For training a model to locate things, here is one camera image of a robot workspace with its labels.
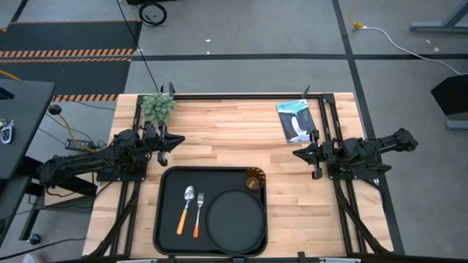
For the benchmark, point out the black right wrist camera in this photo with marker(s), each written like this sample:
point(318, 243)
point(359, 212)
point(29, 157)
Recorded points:
point(328, 149)

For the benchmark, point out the amber ribbed cup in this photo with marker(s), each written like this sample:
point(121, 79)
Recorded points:
point(256, 175)

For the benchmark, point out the black angled panel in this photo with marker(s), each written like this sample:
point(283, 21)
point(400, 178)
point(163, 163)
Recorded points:
point(453, 95)

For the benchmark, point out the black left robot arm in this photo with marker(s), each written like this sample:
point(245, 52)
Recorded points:
point(80, 164)

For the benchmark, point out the grey desk leg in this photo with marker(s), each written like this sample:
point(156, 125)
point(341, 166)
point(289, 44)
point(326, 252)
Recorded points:
point(438, 26)

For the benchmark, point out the black power brick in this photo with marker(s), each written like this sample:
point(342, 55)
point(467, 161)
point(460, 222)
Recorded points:
point(75, 144)

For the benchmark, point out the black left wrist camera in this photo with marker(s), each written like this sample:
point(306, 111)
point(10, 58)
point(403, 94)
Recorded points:
point(150, 132)

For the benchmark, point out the silver metal bracket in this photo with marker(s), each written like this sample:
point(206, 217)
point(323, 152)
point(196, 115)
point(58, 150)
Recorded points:
point(137, 261)
point(340, 260)

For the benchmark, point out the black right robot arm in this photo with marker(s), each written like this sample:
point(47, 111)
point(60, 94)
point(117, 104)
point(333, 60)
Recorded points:
point(365, 149)

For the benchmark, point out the waterfall cover book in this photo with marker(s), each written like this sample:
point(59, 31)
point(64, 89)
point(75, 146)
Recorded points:
point(296, 120)

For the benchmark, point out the black aluminium table frame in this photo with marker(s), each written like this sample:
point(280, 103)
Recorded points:
point(237, 97)

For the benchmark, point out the black round desk foot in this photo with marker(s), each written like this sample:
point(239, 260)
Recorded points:
point(34, 239)
point(55, 109)

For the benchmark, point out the key fob with keys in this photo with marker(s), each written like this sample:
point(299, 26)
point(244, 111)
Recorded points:
point(6, 133)

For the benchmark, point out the black frame clamp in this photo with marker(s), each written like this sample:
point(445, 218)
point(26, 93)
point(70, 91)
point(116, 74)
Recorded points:
point(171, 89)
point(306, 92)

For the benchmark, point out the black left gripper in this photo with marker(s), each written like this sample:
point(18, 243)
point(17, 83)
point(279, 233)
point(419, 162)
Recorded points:
point(162, 146)

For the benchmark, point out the black hazard-striped floor mat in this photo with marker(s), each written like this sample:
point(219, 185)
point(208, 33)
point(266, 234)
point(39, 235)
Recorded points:
point(73, 76)
point(73, 36)

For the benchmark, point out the green potted plant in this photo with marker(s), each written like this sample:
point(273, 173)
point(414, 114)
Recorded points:
point(158, 107)

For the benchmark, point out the black low desk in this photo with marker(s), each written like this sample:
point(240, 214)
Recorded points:
point(11, 204)

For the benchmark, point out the black round plate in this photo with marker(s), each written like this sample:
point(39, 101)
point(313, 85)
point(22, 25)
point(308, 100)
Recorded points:
point(235, 221)

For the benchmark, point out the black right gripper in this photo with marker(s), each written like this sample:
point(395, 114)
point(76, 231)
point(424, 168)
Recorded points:
point(316, 153)

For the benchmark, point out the large black desk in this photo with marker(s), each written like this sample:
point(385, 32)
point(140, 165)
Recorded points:
point(25, 120)

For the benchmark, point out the black plastic serving tray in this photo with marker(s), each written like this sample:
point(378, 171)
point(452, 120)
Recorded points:
point(172, 175)

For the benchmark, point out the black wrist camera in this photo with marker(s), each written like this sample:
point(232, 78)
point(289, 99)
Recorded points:
point(328, 149)
point(150, 132)

